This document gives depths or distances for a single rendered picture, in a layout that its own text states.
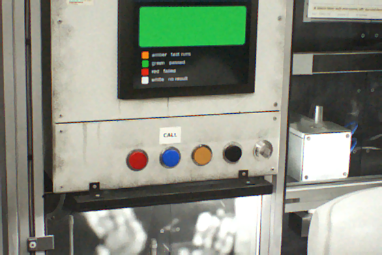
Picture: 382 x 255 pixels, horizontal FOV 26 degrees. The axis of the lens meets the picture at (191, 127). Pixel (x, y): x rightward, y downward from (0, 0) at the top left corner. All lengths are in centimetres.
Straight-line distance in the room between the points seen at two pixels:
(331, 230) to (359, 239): 4
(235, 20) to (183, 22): 9
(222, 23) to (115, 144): 28
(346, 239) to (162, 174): 51
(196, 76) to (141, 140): 15
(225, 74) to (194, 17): 12
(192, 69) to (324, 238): 48
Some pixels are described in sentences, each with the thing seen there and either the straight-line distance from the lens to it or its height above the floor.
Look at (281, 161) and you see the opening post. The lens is 154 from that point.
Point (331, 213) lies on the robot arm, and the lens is 103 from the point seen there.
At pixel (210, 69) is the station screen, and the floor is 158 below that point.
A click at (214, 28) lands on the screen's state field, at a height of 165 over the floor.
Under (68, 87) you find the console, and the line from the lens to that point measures 136.
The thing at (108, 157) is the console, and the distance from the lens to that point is 140.
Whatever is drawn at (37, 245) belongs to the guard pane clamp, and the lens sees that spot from 143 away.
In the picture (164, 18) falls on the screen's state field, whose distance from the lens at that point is 136.
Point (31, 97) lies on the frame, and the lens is 137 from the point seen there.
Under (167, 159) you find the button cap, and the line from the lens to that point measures 142.
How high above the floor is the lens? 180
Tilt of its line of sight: 13 degrees down
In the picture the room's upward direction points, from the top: 1 degrees clockwise
